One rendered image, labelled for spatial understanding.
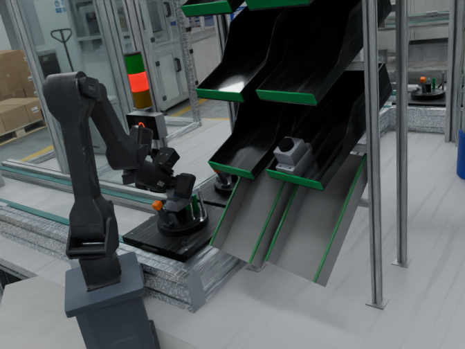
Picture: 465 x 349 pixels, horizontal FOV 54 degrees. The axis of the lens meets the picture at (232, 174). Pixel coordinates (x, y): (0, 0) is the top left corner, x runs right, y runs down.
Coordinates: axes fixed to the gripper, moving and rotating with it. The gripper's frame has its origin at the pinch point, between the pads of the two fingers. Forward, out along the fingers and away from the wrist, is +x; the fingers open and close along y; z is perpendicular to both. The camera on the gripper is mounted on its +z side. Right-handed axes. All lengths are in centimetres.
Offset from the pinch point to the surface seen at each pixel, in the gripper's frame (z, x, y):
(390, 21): 324, 386, 118
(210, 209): -1.6, 14.1, -2.0
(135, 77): 26.4, -11.7, 17.5
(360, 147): 13, -8, -50
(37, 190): -9, 13, 84
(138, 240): -16.1, -1.7, 5.4
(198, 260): -16.3, 0.6, -14.0
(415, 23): 316, 383, 86
